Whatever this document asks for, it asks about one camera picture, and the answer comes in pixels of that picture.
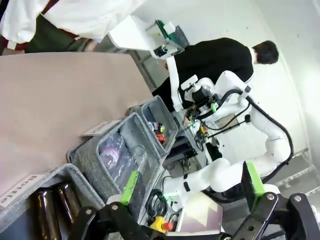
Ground person in white shirt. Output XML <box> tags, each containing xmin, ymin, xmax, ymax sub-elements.
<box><xmin>0</xmin><ymin>0</ymin><xmax>146</xmax><ymax>55</ymax></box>

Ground grey felt basket with cans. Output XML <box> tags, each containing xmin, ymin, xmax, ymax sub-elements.
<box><xmin>129</xmin><ymin>95</ymin><xmax>179</xmax><ymax>158</ymax></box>

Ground grey felt basket plastic label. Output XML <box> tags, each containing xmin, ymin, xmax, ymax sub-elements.
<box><xmin>66</xmin><ymin>112</ymin><xmax>164</xmax><ymax>222</ymax></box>

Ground grey felt basket bottle label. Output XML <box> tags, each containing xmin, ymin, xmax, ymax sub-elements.
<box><xmin>0</xmin><ymin>163</ymin><xmax>106</xmax><ymax>240</ymax></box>

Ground person in black white top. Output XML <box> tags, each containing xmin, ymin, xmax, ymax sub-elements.
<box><xmin>159</xmin><ymin>37</ymin><xmax>280</xmax><ymax>114</ymax></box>

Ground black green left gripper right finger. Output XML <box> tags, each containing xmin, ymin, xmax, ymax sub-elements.
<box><xmin>231</xmin><ymin>161</ymin><xmax>320</xmax><ymax>240</ymax></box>

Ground crushed clear plastic bottles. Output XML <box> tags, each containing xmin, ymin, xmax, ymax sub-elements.
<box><xmin>99</xmin><ymin>134</ymin><xmax>149</xmax><ymax>192</ymax></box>

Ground colourful drink cans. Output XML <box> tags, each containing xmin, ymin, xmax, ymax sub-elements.
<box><xmin>147</xmin><ymin>120</ymin><xmax>168</xmax><ymax>145</ymax></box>

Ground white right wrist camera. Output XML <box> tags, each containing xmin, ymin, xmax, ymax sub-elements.
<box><xmin>180</xmin><ymin>75</ymin><xmax>199</xmax><ymax>91</ymax></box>

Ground yellow emergency stop button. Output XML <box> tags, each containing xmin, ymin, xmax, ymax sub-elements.
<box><xmin>149</xmin><ymin>215</ymin><xmax>165</xmax><ymax>229</ymax></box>

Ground white paper label Plastic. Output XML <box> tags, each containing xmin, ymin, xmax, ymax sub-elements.
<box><xmin>80</xmin><ymin>119</ymin><xmax>120</xmax><ymax>138</ymax></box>

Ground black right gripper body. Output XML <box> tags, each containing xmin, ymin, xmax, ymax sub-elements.
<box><xmin>191</xmin><ymin>85</ymin><xmax>219</xmax><ymax>114</ymax></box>

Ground white equipment cart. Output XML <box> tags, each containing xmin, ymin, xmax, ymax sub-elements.
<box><xmin>108</xmin><ymin>14</ymin><xmax>189</xmax><ymax>60</ymax></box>

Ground white paper label Bottle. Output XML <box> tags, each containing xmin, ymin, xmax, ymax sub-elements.
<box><xmin>0</xmin><ymin>173</ymin><xmax>45</xmax><ymax>209</ymax></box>

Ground brown glass bottle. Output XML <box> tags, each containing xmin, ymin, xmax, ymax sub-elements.
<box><xmin>56</xmin><ymin>183</ymin><xmax>83</xmax><ymax>226</ymax></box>
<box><xmin>29</xmin><ymin>189</ymin><xmax>62</xmax><ymax>240</ymax></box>

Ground flat monitor screen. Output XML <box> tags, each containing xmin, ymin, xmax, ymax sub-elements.
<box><xmin>179</xmin><ymin>196</ymin><xmax>224</xmax><ymax>234</ymax></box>

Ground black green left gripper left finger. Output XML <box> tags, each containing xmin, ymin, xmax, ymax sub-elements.
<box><xmin>72</xmin><ymin>171</ymin><xmax>163</xmax><ymax>240</ymax></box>

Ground coiled black cable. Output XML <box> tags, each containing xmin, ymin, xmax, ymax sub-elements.
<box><xmin>146</xmin><ymin>189</ymin><xmax>169</xmax><ymax>219</ymax></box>

